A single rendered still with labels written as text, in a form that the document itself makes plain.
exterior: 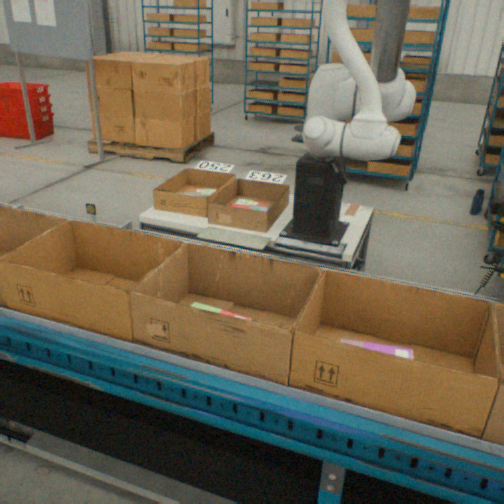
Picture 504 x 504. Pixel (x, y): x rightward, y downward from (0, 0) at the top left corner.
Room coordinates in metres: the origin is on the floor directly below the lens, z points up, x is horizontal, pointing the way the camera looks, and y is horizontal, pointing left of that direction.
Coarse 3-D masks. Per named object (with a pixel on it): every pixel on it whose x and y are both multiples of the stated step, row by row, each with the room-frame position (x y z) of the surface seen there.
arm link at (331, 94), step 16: (336, 64) 2.03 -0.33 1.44; (320, 80) 1.97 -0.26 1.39; (336, 80) 1.95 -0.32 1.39; (352, 80) 1.97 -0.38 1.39; (320, 96) 1.96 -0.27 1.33; (336, 96) 1.94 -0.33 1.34; (352, 96) 1.93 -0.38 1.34; (320, 112) 1.96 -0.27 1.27; (336, 112) 1.94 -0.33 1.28; (352, 112) 1.95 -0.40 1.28
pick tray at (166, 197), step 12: (192, 168) 2.56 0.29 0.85; (168, 180) 2.37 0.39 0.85; (180, 180) 2.49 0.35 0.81; (192, 180) 2.56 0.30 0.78; (204, 180) 2.54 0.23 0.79; (216, 180) 2.52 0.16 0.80; (228, 180) 2.38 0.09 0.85; (156, 192) 2.21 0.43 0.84; (168, 192) 2.19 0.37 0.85; (180, 192) 2.44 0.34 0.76; (216, 192) 2.23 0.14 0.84; (156, 204) 2.21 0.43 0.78; (168, 204) 2.19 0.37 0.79; (180, 204) 2.17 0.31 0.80; (192, 204) 2.15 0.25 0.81; (204, 204) 2.13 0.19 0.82; (204, 216) 2.13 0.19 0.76
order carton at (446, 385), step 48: (336, 288) 1.09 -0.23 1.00; (384, 288) 1.05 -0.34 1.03; (336, 336) 1.04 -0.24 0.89; (384, 336) 1.04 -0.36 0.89; (432, 336) 1.01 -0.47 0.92; (480, 336) 0.95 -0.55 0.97; (336, 384) 0.80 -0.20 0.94; (384, 384) 0.77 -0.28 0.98; (432, 384) 0.74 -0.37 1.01; (480, 384) 0.71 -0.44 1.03; (480, 432) 0.70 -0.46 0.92
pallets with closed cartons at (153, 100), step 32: (96, 64) 5.84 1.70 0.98; (128, 64) 5.73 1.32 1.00; (160, 64) 5.57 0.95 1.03; (192, 64) 5.85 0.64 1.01; (128, 96) 5.72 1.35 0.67; (160, 96) 5.59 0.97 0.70; (192, 96) 5.83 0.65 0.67; (128, 128) 5.75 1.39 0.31; (160, 128) 5.58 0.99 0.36; (192, 128) 5.86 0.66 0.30
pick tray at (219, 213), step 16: (224, 192) 2.25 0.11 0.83; (240, 192) 2.41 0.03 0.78; (256, 192) 2.39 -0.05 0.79; (272, 192) 2.36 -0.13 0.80; (288, 192) 2.30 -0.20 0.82; (208, 208) 2.06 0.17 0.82; (224, 208) 2.04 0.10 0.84; (240, 208) 2.01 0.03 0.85; (272, 208) 2.04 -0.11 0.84; (224, 224) 2.04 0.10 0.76; (240, 224) 2.01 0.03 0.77; (256, 224) 1.99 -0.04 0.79; (272, 224) 2.06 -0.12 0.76
